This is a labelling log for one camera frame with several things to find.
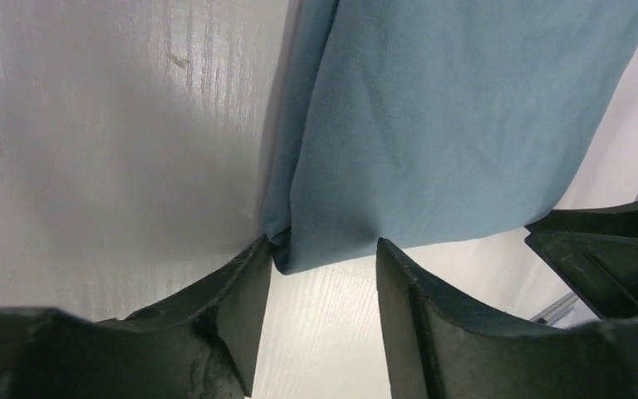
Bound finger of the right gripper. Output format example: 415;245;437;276
525;200;638;319

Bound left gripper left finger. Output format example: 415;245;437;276
0;237;272;398

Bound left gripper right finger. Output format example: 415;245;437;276
376;239;638;398

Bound grey-blue t shirt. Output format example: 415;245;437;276
262;1;638;274

